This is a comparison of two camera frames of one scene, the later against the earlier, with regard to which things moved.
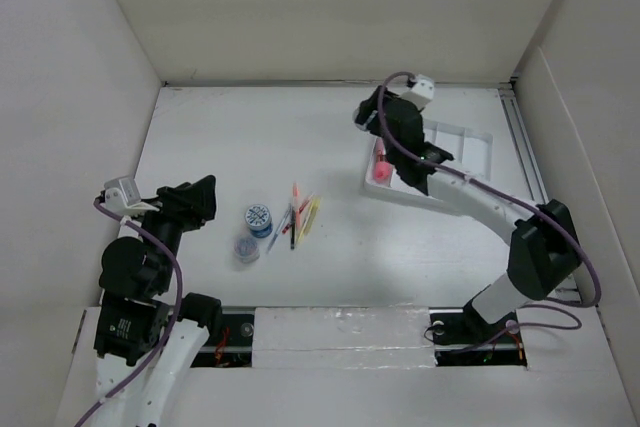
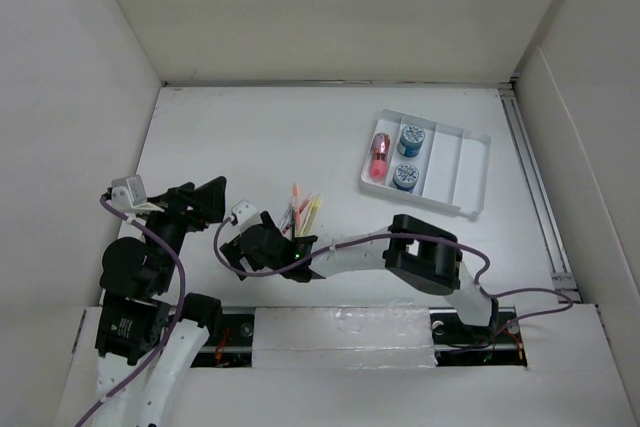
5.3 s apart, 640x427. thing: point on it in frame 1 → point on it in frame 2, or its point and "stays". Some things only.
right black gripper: [365, 109] → [234, 252]
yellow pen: [311, 219] stays
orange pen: [297, 211] stays
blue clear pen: [279, 227] stays
